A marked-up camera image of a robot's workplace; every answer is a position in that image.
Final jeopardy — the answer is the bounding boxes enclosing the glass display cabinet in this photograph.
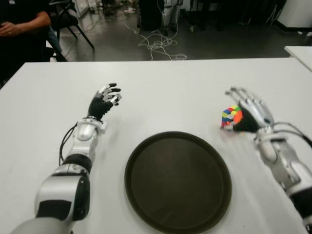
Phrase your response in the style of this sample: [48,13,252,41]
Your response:
[73,0,103,18]

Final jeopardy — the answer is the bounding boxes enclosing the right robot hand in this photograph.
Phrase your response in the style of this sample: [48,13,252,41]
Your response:
[224,85,275,134]

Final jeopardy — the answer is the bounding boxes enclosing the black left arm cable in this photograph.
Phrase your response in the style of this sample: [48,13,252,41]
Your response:
[59,123,78,166]

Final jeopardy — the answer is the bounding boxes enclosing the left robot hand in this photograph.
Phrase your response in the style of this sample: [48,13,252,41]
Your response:
[87,82,122,121]

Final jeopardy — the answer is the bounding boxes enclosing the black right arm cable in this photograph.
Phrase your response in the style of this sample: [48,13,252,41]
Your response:
[274,121,312,149]

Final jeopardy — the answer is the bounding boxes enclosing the black chair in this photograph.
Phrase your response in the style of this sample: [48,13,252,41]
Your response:
[46,0,95,61]

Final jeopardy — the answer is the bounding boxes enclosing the white pillar black base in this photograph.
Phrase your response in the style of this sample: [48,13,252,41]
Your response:
[276,0,312,32]

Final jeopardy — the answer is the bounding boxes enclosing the dark brown round plate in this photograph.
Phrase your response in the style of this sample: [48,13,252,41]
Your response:
[124,131,232,234]

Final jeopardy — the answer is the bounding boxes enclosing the white side table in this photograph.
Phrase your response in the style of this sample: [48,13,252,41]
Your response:
[284,45,312,73]

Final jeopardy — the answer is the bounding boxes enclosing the seated person black shirt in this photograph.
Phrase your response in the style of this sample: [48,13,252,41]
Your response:
[0,0,61,83]

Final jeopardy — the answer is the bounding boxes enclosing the colourful Rubik's cube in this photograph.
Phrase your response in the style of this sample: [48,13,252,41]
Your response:
[220,105,244,132]

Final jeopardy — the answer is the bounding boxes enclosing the tangled white floor cable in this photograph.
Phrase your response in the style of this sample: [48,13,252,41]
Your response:
[124,19,188,61]

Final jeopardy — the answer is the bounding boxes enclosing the black cabinet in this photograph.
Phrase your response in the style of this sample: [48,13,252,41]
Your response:
[138,0,164,31]

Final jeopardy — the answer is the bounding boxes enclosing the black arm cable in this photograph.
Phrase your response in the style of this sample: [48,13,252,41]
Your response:
[274,121,312,149]
[59,123,78,166]

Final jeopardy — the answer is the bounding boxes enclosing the black wheeled stand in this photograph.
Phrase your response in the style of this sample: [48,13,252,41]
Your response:
[184,0,227,32]

